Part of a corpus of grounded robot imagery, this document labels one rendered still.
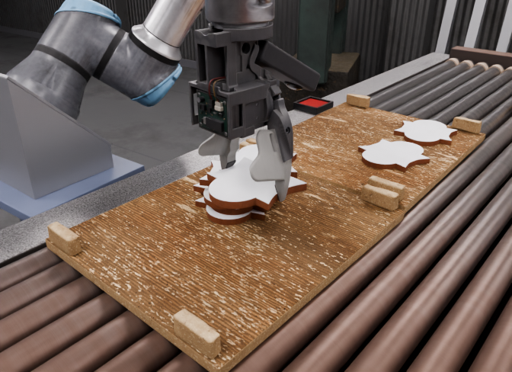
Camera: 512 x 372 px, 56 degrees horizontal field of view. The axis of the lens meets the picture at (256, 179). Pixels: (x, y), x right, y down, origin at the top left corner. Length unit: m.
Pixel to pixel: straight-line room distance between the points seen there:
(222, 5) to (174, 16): 0.49
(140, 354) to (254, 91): 0.31
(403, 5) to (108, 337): 3.70
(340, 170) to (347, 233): 0.21
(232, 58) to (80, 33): 0.55
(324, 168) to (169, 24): 0.42
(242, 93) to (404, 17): 3.57
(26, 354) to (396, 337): 0.41
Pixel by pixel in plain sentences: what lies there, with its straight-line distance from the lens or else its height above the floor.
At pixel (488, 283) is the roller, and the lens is 0.70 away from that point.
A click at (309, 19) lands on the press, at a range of 3.45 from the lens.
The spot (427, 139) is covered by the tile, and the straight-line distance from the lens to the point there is 1.05.
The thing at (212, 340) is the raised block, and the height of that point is 0.96.
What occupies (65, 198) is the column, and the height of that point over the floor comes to 0.87.
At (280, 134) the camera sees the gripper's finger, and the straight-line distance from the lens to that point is 0.56.
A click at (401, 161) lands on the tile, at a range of 0.93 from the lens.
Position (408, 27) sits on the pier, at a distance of 4.06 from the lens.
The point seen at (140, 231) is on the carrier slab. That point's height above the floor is 0.94.
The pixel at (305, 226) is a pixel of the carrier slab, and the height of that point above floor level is 0.94.
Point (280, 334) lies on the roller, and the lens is 0.57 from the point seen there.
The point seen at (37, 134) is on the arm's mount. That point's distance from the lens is 0.98.
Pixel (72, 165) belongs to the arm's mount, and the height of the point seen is 0.91.
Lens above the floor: 1.32
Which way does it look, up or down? 27 degrees down
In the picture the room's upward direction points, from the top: straight up
